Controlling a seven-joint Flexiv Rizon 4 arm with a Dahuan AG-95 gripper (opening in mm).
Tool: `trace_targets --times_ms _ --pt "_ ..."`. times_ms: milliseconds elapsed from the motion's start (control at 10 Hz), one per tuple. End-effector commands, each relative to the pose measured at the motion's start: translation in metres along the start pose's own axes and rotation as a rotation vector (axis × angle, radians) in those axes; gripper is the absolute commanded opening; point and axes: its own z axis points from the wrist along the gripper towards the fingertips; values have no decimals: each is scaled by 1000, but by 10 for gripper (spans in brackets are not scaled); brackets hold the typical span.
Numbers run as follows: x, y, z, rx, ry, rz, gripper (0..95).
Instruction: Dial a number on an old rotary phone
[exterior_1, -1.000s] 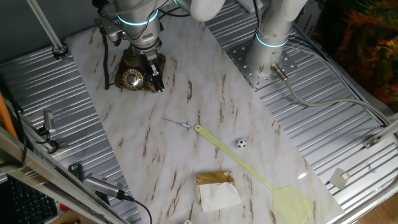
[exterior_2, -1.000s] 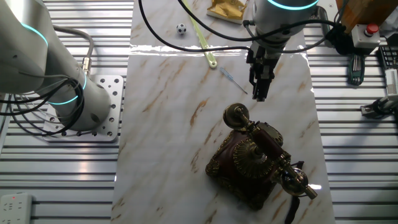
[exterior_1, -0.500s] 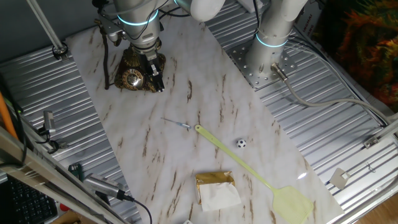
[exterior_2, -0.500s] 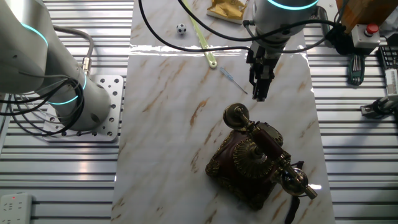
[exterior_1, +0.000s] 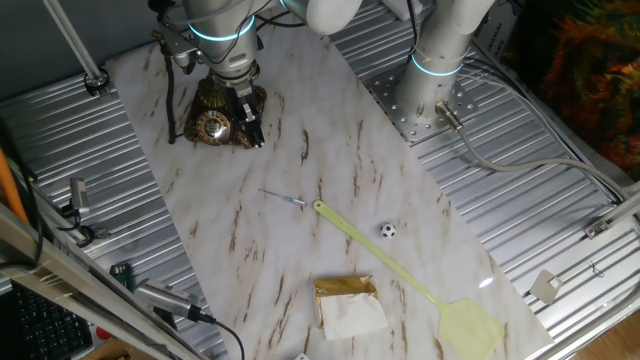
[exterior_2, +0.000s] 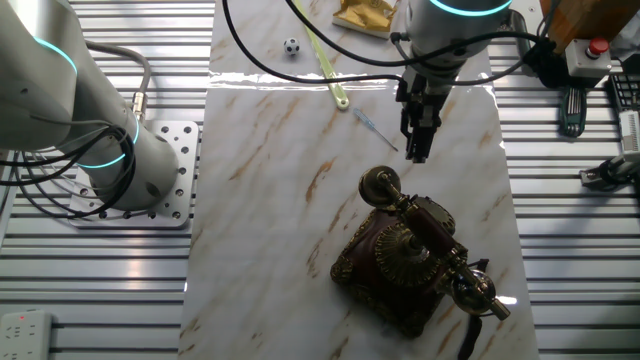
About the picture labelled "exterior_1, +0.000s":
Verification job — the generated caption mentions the colourful patterned cloth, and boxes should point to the colourful patterned cloth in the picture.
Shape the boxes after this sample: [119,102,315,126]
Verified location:
[504,0,640,181]

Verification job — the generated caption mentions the black pole base ring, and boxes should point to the black pole base ring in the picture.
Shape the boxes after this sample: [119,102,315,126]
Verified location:
[82,67,112,99]

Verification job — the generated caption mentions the white box with red print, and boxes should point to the white box with red print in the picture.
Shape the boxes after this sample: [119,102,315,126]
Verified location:
[472,0,524,69]

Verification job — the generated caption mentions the small silver camera on mount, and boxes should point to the small silver camera on mount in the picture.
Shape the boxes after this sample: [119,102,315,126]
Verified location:
[58,176,96,221]

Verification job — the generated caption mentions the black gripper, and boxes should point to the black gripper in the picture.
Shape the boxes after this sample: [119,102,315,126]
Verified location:
[227,72,267,150]

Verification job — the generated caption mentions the small blue-handled screwdriver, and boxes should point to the small blue-handled screwdriver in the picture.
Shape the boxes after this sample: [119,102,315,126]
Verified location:
[258,188,309,208]

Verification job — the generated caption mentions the yellow-green fly swatter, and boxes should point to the yellow-green fly swatter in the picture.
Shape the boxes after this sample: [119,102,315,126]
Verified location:
[312,199,506,360]

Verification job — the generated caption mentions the aluminium frame bar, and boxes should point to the aluminium frame bar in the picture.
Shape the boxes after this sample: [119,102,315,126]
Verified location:
[0,202,211,360]

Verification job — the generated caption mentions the dark phone cord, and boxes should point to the dark phone cord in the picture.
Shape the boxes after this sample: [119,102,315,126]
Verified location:
[163,53,178,146]

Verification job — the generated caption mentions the black keyboard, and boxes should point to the black keyboard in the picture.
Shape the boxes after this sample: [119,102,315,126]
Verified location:
[0,282,95,360]

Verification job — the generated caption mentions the white square tag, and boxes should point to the white square tag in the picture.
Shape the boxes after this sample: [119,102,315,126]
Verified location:
[528,269,565,306]

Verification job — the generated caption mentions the orange pole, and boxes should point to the orange pole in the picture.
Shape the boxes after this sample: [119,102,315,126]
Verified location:
[0,147,30,226]

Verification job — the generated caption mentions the silver ribbed camera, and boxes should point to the silver ribbed camera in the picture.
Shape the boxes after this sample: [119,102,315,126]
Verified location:
[133,278,205,324]

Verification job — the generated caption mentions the thin white cables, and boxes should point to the thin white cables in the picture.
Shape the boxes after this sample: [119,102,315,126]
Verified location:
[462,59,629,199]

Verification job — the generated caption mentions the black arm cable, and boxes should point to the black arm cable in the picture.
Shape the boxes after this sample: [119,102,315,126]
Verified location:
[197,0,306,66]

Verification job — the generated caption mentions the small metal corner bracket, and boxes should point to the small metal corner bracket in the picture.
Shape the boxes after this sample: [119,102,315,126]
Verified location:
[583,218,612,240]

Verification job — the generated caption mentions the gold tissue pack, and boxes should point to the gold tissue pack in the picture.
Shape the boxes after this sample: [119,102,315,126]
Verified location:
[313,273,390,342]

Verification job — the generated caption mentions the white slanted pole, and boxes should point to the white slanted pole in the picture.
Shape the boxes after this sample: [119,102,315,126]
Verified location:
[42,0,104,84]

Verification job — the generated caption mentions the short aluminium rail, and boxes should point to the short aluminium rail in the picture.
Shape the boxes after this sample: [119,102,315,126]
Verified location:
[599,180,640,227]

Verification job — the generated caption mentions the black camera cable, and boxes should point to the black camera cable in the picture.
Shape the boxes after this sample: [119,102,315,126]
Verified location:
[197,312,247,360]

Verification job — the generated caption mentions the thick grey robot cable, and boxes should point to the thick grey robot cable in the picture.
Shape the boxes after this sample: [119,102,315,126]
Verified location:
[433,99,632,201]

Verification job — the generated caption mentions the green hex key holder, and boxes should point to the green hex key holder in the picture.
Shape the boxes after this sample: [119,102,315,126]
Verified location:
[109,262,136,294]

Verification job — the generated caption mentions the vintage brass rotary phone base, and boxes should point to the vintage brass rotary phone base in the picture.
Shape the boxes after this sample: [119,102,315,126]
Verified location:
[183,74,268,150]

